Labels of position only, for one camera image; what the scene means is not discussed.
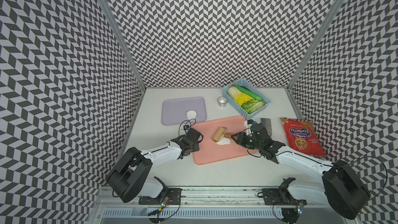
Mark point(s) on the stack of white dumpling wrappers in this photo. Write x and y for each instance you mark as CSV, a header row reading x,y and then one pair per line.
x,y
191,114

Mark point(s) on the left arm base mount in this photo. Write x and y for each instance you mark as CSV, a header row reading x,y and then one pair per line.
x,y
155,191

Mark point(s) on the purple plastic tray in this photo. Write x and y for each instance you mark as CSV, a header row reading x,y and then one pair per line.
x,y
174,110

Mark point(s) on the white dough piece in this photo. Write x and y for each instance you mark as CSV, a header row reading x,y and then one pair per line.
x,y
224,141

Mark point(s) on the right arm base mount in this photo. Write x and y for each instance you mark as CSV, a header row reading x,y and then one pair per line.
x,y
280,195

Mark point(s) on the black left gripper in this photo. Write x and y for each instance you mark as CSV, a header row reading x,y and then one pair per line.
x,y
197,147

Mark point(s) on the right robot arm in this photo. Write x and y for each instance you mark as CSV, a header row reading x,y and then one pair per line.
x,y
336,183

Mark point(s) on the metal base rail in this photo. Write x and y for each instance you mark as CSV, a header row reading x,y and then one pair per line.
x,y
205,205

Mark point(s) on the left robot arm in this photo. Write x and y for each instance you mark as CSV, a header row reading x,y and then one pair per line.
x,y
129,177

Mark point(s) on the green lettuce leaves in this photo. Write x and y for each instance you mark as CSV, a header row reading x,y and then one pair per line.
x,y
252,106

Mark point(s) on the red snack bag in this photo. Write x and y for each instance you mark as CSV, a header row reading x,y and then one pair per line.
x,y
301,136

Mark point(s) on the pink cutting board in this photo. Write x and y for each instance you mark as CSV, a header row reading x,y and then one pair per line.
x,y
212,152

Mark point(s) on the yellow napa cabbage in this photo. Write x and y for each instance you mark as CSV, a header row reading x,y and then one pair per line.
x,y
239,97

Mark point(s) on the wooden rolling pin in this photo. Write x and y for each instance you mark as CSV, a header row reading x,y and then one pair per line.
x,y
221,132

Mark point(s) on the light blue perforated plastic basket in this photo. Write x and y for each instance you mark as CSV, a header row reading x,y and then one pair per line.
x,y
244,83

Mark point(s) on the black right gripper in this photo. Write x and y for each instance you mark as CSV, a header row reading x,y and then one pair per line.
x,y
237,141

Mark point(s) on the metal rectangular dough scraper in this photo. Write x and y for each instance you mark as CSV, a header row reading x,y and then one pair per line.
x,y
266,122

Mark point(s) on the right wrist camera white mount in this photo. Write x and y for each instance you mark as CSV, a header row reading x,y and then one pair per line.
x,y
249,123

